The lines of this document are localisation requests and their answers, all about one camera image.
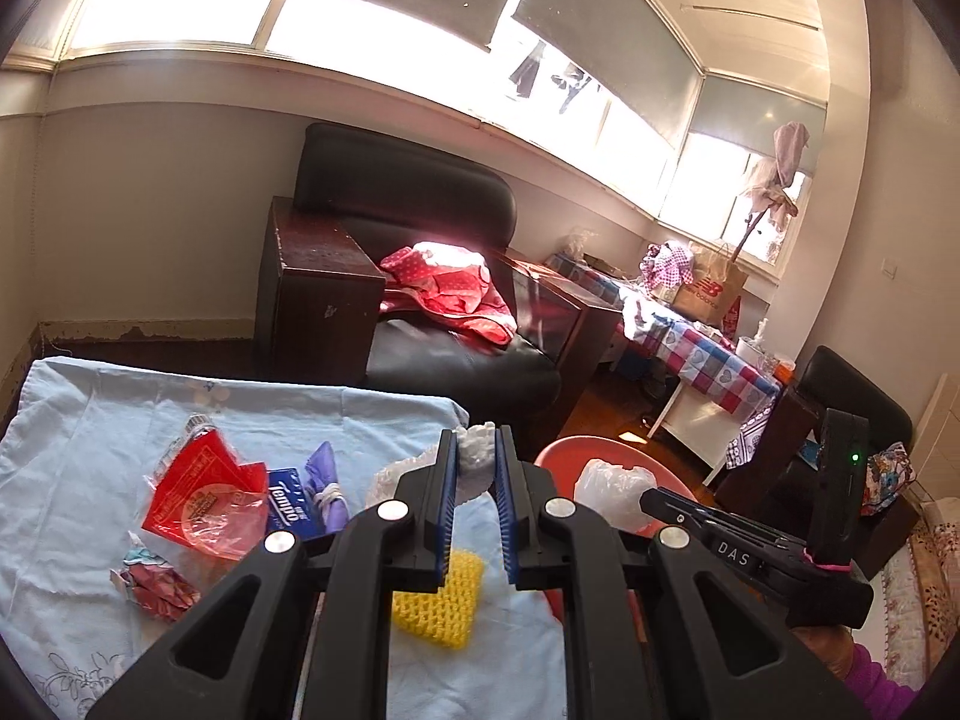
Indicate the colourful patterned cloth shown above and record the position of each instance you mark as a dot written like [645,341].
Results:
[887,474]

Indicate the grey roller blind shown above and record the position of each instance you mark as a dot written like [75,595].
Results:
[626,46]

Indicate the clear plastic bag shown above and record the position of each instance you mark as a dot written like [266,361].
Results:
[615,492]

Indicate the red dotted garment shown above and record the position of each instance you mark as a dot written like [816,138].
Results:
[452,286]

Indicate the checkered tablecloth table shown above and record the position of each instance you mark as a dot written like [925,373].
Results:
[717,390]

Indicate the pink plastic basin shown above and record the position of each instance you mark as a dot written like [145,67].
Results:
[566,457]

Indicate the purple sleeve forearm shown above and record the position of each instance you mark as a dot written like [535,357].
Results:
[852,664]

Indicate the red white plastic bag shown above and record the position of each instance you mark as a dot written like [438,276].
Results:
[205,497]

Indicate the white tissue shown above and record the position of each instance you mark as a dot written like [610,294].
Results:
[475,466]

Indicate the dark red wrapper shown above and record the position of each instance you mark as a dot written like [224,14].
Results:
[147,580]

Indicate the purple glove with string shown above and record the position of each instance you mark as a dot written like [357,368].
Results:
[324,491]

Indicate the pink checkered cloth bundle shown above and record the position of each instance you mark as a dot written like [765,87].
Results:
[666,266]

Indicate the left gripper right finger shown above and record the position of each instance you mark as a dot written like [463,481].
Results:
[654,627]

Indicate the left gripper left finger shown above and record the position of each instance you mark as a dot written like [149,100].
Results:
[301,629]

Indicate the hanging pink clothes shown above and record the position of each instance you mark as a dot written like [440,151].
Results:
[771,177]

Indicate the black leather armchair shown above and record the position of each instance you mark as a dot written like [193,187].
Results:
[329,312]

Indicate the brown paper shopping bag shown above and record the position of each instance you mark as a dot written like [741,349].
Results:
[717,282]

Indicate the blue Tempo tissue pack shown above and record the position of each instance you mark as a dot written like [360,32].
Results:
[289,509]

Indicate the yellow sponge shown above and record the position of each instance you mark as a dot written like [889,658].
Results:
[444,618]

